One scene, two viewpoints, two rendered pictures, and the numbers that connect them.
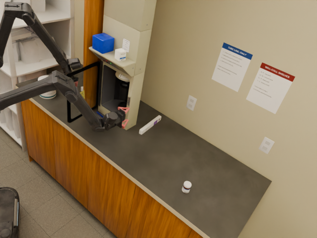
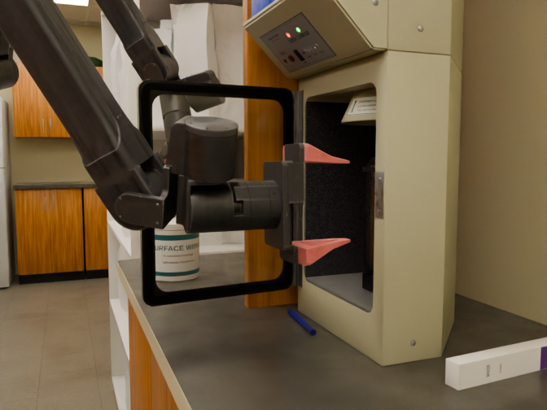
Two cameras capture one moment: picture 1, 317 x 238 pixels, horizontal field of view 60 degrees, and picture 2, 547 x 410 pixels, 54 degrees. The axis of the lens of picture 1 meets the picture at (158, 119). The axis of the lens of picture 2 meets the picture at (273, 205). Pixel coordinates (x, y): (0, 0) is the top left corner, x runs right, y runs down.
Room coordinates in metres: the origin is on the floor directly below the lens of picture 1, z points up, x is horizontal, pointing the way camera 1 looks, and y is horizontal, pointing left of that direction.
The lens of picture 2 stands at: (0.89, -0.14, 1.26)
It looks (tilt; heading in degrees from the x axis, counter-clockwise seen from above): 5 degrees down; 38
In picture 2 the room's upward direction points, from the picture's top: straight up
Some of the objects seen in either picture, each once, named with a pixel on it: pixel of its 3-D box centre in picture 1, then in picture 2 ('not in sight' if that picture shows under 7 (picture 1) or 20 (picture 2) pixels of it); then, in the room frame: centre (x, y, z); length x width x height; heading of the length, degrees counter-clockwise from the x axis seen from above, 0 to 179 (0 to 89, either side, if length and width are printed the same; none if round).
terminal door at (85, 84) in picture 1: (83, 92); (221, 192); (1.62, 0.56, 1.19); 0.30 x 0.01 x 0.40; 155
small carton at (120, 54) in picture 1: (120, 55); not in sight; (1.61, 0.32, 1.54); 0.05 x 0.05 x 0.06; 52
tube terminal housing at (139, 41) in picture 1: (128, 72); (396, 119); (1.80, 0.29, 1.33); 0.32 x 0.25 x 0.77; 59
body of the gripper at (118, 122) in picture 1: (115, 121); (258, 205); (1.37, 0.26, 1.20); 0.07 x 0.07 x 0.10; 59
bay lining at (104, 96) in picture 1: (126, 88); (395, 191); (1.80, 0.29, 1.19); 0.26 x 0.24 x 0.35; 59
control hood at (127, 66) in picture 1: (111, 61); (305, 34); (1.65, 0.39, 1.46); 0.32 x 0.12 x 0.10; 59
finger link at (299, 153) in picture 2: (124, 112); (312, 173); (1.43, 0.23, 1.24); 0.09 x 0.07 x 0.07; 149
